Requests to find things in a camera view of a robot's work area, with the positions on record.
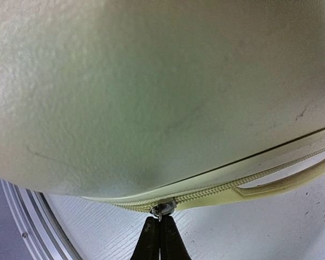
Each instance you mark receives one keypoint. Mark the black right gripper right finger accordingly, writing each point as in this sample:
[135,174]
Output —
[171,243]

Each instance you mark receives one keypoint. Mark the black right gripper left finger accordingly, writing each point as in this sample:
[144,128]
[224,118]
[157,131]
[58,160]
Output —
[148,245]

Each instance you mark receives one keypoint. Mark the silver suitcase zipper pull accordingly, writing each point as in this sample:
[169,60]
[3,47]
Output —
[164,207]

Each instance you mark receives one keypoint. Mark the pale yellow hard-shell suitcase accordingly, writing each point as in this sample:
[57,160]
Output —
[134,102]

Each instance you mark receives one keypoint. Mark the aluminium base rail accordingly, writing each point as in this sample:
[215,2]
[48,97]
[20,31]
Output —
[39,228]

